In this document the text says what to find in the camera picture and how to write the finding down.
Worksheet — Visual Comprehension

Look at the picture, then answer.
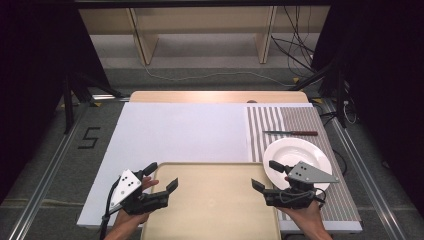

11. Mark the black curtain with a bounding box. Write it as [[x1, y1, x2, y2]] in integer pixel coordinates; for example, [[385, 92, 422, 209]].
[[310, 0, 424, 219], [0, 0, 112, 205]]

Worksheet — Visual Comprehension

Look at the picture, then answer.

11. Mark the light wooden table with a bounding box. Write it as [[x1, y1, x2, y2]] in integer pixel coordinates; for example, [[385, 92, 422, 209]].
[[128, 90, 311, 104]]

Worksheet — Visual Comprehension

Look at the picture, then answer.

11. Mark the black tripod stand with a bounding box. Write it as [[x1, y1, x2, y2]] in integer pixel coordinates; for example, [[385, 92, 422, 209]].
[[62, 70, 125, 135], [289, 55, 350, 130]]

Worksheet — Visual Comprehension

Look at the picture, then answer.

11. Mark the beige plastic tray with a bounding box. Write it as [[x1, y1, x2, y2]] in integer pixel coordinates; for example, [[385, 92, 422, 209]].
[[140, 161, 283, 240]]

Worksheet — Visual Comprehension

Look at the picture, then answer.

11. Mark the person's right hand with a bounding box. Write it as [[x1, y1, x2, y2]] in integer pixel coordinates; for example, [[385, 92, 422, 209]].
[[277, 203, 327, 232]]

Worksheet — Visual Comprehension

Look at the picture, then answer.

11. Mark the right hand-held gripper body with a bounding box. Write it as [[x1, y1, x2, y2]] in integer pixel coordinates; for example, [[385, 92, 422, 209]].
[[264, 160, 340, 211]]

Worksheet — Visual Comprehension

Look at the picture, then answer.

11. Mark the white table cover board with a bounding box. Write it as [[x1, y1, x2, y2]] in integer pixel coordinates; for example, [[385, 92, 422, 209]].
[[76, 101, 364, 234]]

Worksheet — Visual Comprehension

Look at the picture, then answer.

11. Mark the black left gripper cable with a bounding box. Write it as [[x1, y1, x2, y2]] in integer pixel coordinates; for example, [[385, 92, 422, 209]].
[[98, 179, 122, 240]]

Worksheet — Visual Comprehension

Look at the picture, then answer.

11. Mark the knife with brown handle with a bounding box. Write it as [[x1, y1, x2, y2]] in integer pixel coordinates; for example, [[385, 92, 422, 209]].
[[262, 130, 319, 137]]

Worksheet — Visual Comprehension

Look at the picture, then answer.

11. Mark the black floor cable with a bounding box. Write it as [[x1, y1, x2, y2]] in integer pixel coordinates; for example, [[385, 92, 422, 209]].
[[332, 149, 350, 177]]

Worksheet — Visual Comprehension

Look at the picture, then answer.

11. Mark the person's left hand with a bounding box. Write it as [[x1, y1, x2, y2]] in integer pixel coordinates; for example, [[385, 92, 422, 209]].
[[114, 177, 160, 232]]

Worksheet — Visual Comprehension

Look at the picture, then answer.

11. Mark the grey striped placemat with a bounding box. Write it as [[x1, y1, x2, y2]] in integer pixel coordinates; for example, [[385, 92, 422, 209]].
[[246, 106, 363, 223]]

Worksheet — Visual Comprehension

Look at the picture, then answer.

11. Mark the metal floor rail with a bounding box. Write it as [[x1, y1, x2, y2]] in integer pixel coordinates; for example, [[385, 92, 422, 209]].
[[320, 98, 407, 240], [7, 94, 132, 240]]

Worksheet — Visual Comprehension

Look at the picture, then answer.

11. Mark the white round plate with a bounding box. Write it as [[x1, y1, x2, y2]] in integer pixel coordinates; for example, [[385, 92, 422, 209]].
[[262, 137, 334, 201]]

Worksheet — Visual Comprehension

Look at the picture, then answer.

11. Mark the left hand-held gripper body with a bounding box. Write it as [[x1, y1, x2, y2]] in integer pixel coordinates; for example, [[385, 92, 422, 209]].
[[109, 168, 170, 216]]

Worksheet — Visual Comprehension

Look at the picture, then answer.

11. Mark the bundle of black cables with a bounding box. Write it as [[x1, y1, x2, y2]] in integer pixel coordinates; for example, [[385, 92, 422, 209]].
[[270, 5, 326, 80]]

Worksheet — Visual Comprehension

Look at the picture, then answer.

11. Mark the light wooden bench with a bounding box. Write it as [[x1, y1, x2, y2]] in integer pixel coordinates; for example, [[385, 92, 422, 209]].
[[78, 5, 332, 66]]

